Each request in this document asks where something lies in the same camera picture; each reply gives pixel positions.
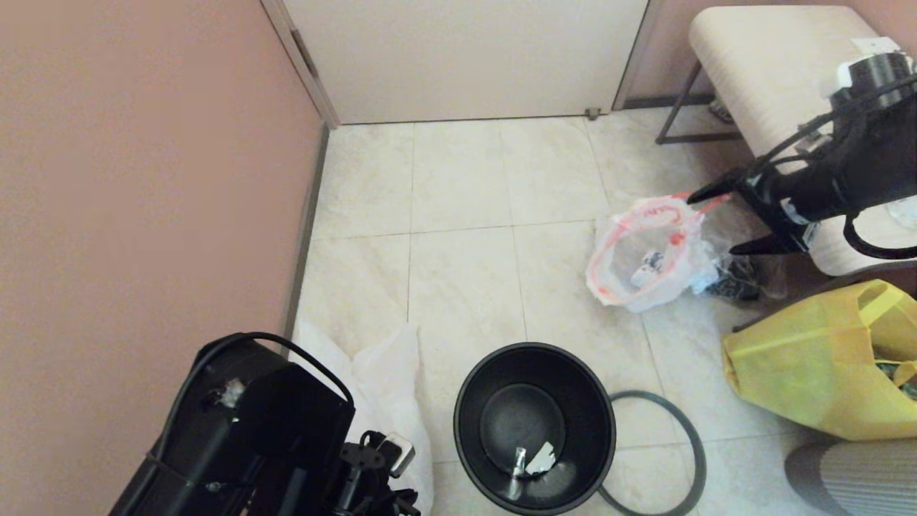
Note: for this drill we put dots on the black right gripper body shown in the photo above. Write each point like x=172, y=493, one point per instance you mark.
x=824, y=179

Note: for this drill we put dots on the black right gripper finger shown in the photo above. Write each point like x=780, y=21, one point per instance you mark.
x=774, y=246
x=727, y=185

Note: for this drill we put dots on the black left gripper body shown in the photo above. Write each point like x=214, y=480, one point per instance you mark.
x=358, y=487

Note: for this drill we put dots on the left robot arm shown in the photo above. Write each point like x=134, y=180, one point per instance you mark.
x=251, y=430

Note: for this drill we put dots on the clear bag with black items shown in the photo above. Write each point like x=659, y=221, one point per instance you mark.
x=738, y=287

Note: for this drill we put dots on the white red-print plastic bag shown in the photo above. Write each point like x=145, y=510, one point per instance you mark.
x=387, y=387

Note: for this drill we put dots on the yellow fabric tote bag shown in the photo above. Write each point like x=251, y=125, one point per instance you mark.
x=802, y=373

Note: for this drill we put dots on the black trash bin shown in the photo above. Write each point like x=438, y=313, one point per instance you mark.
x=537, y=401

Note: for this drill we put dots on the small grey floor object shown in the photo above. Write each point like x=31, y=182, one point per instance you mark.
x=718, y=111

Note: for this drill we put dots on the clear crumpled plastic bottle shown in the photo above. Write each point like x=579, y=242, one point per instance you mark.
x=906, y=215

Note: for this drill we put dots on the white wood-grain table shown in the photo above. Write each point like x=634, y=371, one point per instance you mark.
x=759, y=72

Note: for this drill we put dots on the printed white paper sheet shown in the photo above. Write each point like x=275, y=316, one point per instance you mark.
x=874, y=46

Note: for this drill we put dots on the small metal door stop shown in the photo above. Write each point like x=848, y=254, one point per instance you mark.
x=592, y=114

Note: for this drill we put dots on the small clear vial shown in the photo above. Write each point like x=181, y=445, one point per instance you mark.
x=519, y=459

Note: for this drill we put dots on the teal patterned packet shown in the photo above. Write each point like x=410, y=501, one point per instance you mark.
x=903, y=376

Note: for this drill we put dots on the white paper scrap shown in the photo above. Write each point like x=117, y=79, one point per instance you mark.
x=542, y=460

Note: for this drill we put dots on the grey ribbed bin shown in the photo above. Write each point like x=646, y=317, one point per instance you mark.
x=860, y=480

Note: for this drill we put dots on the grey baseboard strip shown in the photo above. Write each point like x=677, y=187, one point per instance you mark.
x=306, y=229

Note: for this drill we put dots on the white door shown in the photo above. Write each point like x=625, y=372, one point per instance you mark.
x=466, y=57

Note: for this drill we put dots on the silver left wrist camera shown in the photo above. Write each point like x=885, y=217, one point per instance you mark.
x=400, y=453

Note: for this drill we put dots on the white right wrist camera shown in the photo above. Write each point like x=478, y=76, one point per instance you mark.
x=838, y=79

